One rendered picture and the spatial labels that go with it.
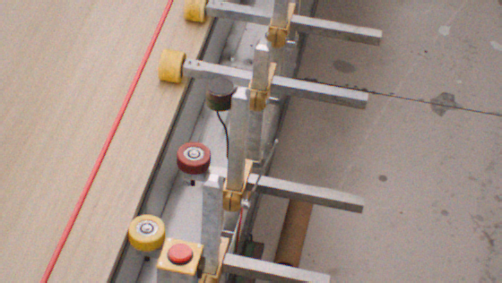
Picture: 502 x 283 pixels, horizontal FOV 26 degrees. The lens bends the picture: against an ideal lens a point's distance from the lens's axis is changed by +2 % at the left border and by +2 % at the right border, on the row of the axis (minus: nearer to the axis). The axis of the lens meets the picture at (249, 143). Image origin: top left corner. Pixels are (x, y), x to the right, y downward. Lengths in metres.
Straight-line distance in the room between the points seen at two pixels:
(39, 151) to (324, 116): 1.64
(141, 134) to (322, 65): 1.71
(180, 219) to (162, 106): 0.31
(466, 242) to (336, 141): 0.60
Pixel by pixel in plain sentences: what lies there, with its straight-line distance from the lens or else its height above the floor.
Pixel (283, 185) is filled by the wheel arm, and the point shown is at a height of 0.86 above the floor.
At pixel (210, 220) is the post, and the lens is 2.26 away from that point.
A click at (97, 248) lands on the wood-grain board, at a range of 2.40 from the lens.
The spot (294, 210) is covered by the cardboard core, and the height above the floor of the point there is 0.08.
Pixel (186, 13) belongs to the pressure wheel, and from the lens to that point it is 2.91.
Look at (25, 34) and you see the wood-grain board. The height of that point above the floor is 0.90.
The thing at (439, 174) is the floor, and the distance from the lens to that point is 3.89.
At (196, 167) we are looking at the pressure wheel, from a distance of 2.55.
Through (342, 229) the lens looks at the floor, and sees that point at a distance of 3.65.
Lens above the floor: 2.75
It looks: 45 degrees down
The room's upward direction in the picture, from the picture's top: 5 degrees clockwise
